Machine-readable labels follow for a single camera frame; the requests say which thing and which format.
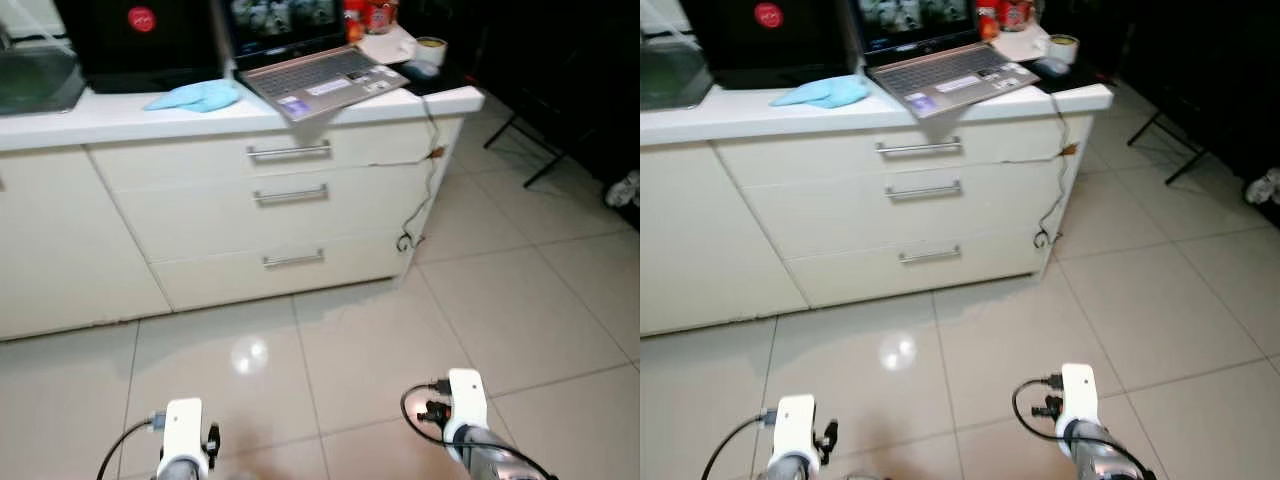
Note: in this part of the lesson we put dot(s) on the white drawer cabinet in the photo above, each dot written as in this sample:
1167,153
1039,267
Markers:
60,250
700,250

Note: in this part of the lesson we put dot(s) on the white shoe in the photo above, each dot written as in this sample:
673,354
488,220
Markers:
625,188
1265,187

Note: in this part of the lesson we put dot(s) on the black mouse pad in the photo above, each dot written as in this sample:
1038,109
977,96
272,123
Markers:
445,82
1085,75

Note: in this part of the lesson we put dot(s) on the grey open laptop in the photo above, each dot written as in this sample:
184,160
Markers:
320,80
945,78

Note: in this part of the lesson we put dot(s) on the light blue cloth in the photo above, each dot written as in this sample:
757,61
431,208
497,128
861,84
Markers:
200,96
830,92

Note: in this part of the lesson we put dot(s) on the white mug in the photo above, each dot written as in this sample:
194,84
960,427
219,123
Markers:
1062,50
430,52

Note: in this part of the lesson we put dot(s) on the white paper sheet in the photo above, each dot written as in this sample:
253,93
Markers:
385,48
1020,45

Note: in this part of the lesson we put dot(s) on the orange jar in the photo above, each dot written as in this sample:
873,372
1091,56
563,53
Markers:
987,25
353,25

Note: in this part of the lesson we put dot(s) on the black box with red sticker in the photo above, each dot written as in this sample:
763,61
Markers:
140,55
765,55

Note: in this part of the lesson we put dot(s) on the red can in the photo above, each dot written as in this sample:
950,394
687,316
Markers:
1015,14
380,15

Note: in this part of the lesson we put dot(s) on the clear glass tank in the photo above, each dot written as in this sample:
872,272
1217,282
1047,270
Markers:
35,75
670,70

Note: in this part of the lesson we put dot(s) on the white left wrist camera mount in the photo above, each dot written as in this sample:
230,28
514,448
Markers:
183,430
796,428

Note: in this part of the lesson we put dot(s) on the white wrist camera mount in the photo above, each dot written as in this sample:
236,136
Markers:
1080,395
796,428
183,430
467,400

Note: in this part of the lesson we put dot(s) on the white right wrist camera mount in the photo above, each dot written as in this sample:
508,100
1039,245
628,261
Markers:
1080,395
467,400

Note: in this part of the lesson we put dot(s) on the black metal frame furniture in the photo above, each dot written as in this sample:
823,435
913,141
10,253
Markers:
1220,90
580,100

